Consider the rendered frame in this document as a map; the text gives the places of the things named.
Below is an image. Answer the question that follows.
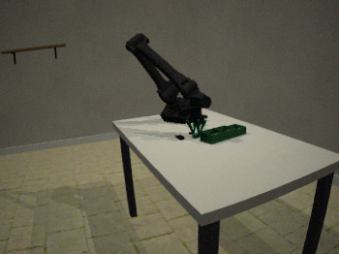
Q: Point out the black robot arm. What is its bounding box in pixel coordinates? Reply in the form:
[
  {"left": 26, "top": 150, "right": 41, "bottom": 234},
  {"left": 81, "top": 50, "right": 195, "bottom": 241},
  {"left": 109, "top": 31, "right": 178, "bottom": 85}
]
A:
[{"left": 126, "top": 33, "right": 211, "bottom": 121}]

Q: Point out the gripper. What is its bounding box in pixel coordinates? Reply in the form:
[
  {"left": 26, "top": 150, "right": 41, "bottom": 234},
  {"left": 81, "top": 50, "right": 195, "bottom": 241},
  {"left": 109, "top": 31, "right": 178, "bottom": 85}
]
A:
[{"left": 186, "top": 107, "right": 207, "bottom": 135}]

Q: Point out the green 9v battery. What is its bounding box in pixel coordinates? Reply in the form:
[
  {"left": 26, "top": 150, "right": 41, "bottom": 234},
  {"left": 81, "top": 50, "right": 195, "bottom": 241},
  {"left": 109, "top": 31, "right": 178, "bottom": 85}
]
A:
[{"left": 192, "top": 133, "right": 200, "bottom": 139}]

